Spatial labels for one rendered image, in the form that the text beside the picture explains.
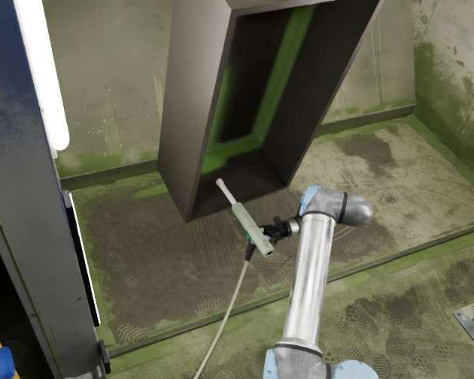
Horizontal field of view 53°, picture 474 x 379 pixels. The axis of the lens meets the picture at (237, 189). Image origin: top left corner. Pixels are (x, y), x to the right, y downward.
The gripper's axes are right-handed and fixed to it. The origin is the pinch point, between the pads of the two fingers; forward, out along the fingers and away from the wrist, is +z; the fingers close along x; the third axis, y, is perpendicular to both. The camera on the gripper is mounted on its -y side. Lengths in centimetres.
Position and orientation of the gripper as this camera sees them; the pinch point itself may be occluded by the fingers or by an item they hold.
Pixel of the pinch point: (252, 238)
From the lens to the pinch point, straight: 218.3
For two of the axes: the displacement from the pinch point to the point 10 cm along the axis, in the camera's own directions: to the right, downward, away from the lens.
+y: -2.1, 6.9, 6.9
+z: -8.4, 2.3, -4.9
